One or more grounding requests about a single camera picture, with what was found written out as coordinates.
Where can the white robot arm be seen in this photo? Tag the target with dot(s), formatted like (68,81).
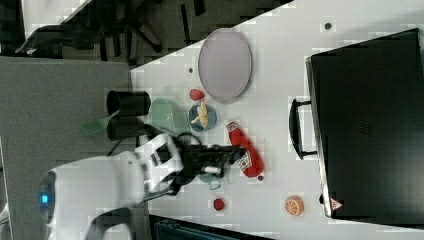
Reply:
(91,199)

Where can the toy orange half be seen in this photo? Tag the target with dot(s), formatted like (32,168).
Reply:
(294,206)

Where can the small black pot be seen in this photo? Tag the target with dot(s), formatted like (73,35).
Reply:
(125,127)

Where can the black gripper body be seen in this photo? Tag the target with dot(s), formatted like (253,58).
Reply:
(201,159)

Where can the toy strawberry near plate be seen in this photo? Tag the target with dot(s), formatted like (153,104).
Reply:
(196,95)

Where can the peeled toy banana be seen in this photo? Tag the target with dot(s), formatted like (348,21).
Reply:
(202,117)

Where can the green perforated colander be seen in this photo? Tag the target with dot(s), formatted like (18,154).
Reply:
(167,114)

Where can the red ketchup bottle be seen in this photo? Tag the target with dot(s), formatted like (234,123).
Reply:
(251,164)

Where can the blue bowl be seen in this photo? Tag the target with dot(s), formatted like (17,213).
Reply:
(194,112)

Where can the lilac oval plate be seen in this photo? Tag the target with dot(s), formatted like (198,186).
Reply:
(225,65)

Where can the large black pot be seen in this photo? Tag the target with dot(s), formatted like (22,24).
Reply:
(128,104)

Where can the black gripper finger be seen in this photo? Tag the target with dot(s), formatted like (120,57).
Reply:
(234,158)
(233,149)

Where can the toy strawberry near table edge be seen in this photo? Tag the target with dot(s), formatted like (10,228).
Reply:
(218,204)

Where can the blue metal frame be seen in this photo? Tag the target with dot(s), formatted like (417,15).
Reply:
(163,228)

